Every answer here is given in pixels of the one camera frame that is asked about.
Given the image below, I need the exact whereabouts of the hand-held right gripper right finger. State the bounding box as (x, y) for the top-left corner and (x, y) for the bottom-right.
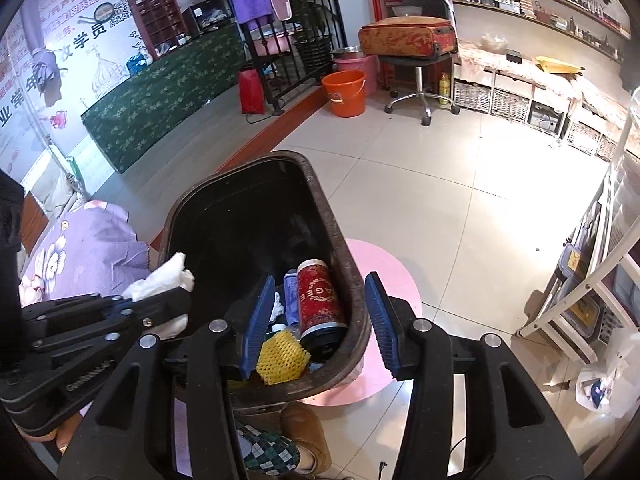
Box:
(364, 271), (586, 480)

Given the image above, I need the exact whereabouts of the red cubby shelf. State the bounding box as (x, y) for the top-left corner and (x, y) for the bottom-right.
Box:
(124, 0), (189, 54)

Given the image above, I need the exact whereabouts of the brown boot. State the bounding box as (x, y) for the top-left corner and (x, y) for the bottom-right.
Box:
(279, 402), (332, 477)

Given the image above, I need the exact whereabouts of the black swivel chair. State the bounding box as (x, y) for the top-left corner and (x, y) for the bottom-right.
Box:
(377, 0), (462, 127)

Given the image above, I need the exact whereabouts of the yellow foam fruit net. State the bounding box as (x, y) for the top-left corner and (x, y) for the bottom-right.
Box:
(255, 330), (312, 386)

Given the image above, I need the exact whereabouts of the long bench with lace cloth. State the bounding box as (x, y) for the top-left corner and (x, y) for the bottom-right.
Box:
(451, 39), (640, 162)

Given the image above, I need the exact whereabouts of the white shelf rack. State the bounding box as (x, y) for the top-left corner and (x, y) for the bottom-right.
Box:
(516, 160), (640, 367)

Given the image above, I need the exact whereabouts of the black metal rack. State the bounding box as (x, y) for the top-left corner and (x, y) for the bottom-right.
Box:
(239, 0), (349, 114)

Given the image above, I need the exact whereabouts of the red can with black base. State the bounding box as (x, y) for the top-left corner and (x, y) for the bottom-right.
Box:
(297, 258), (349, 365)

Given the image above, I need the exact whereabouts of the white plastic bag with items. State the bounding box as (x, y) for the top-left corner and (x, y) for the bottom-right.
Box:
(574, 329), (640, 419)

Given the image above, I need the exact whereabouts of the pink bucket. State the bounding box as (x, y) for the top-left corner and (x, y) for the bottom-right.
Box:
(332, 55), (379, 99)

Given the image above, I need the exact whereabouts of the person's left hand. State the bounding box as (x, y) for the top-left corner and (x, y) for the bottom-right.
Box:
(25, 411), (85, 457)

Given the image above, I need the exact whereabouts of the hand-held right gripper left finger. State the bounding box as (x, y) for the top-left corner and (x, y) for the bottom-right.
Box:
(57, 274), (277, 480)

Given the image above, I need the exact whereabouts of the plaid trouser leg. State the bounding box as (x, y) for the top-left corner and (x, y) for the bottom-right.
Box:
(234, 419), (302, 479)

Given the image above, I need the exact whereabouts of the wicker basket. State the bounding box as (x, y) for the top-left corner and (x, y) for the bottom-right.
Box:
(492, 88), (531, 122)
(567, 119), (604, 157)
(452, 81), (494, 114)
(595, 135), (622, 162)

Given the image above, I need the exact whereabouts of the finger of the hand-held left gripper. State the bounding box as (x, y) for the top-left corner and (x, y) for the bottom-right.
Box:
(20, 287), (193, 333)
(30, 316), (191, 367)

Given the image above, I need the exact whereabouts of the orange bucket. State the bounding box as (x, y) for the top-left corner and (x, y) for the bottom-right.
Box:
(321, 70), (367, 119)

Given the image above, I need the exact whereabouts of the red pedal bin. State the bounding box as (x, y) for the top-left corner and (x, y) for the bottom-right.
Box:
(237, 67), (266, 115)

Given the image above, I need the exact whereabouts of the yellow folder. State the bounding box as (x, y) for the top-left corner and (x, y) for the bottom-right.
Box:
(535, 55), (582, 74)

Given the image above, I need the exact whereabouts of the pink round mat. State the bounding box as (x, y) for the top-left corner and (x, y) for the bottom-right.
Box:
(299, 238), (424, 407)

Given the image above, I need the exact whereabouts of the dark brown trash bin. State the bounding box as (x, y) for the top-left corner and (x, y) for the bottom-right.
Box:
(159, 150), (373, 407)

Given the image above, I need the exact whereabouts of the white tissue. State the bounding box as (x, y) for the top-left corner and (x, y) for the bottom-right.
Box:
(122, 252), (196, 338)

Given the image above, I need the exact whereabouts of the green patterned cloth counter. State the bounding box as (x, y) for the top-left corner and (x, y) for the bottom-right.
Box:
(80, 22), (249, 175)

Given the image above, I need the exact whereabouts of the red worn suitcase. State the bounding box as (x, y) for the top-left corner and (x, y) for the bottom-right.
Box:
(358, 17), (459, 59)

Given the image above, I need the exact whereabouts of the purple floral blanket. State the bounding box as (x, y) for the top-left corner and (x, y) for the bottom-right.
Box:
(19, 200), (152, 306)

